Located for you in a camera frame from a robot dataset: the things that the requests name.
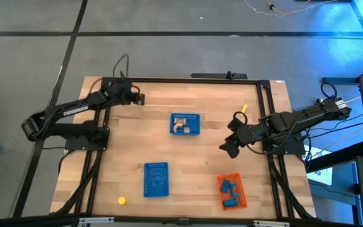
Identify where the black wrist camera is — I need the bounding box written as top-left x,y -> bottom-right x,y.
113,78 -> 134,91
226,118 -> 239,132

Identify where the orange plastic basket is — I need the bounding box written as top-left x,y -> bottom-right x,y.
216,172 -> 248,211

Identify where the black aluminium table frame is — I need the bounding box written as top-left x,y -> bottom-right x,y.
50,71 -> 318,221

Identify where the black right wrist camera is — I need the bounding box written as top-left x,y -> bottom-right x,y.
226,118 -> 239,132

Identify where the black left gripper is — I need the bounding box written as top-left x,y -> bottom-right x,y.
109,79 -> 146,107

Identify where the black metal floor beam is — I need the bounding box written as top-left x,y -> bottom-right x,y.
321,76 -> 360,85

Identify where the black overhead rig bar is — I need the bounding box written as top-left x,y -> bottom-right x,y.
0,212 -> 363,227

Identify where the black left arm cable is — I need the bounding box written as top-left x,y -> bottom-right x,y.
88,53 -> 141,95

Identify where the black bar behind table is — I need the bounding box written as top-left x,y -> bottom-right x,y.
190,71 -> 248,80

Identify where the white floor cable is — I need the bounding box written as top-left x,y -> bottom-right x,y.
243,0 -> 296,18

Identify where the yellow floor cable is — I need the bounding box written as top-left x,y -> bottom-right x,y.
265,0 -> 340,16

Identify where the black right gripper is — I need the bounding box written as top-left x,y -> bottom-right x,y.
218,121 -> 266,160

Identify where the white paper sheet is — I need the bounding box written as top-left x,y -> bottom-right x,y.
306,147 -> 333,186

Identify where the blue angular block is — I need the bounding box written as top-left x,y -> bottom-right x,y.
229,183 -> 241,199

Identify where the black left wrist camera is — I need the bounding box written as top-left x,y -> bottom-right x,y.
113,78 -> 134,91

